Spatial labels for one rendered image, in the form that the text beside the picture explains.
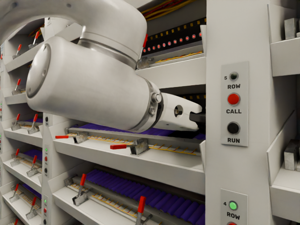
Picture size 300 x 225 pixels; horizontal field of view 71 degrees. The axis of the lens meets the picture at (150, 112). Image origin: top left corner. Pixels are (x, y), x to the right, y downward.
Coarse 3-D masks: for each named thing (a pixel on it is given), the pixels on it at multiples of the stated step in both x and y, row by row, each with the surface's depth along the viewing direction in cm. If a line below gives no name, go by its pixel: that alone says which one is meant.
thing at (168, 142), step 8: (72, 128) 78; (80, 128) 75; (96, 136) 65; (104, 136) 63; (112, 136) 60; (120, 136) 57; (128, 136) 55; (136, 136) 53; (144, 136) 52; (152, 136) 50; (160, 136) 49; (128, 144) 53; (152, 144) 50; (160, 144) 48; (168, 144) 46; (176, 144) 45; (184, 144) 43; (192, 144) 42; (184, 152) 42; (192, 152) 41
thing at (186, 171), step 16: (64, 128) 79; (64, 144) 70; (80, 144) 64; (96, 144) 61; (112, 144) 58; (96, 160) 59; (112, 160) 53; (128, 160) 48; (144, 160) 44; (160, 160) 42; (176, 160) 41; (192, 160) 40; (144, 176) 46; (160, 176) 42; (176, 176) 39; (192, 176) 37
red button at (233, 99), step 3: (231, 96) 31; (234, 96) 31; (237, 96) 31; (228, 99) 32; (231, 99) 31; (234, 99) 31; (237, 99) 31; (231, 102) 31; (234, 102) 31; (237, 102) 31
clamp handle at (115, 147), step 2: (134, 140) 48; (136, 140) 48; (136, 142) 48; (122, 144) 46; (134, 144) 48; (136, 144) 48; (110, 146) 43; (112, 146) 43; (114, 146) 43; (116, 146) 43; (118, 146) 44; (120, 146) 44; (122, 146) 44; (124, 146) 45; (126, 146) 45; (128, 146) 46; (130, 146) 46; (132, 146) 47; (134, 146) 47; (110, 148) 43; (112, 148) 43; (114, 148) 43; (116, 148) 43; (118, 148) 44; (120, 148) 44; (122, 148) 44; (124, 148) 45
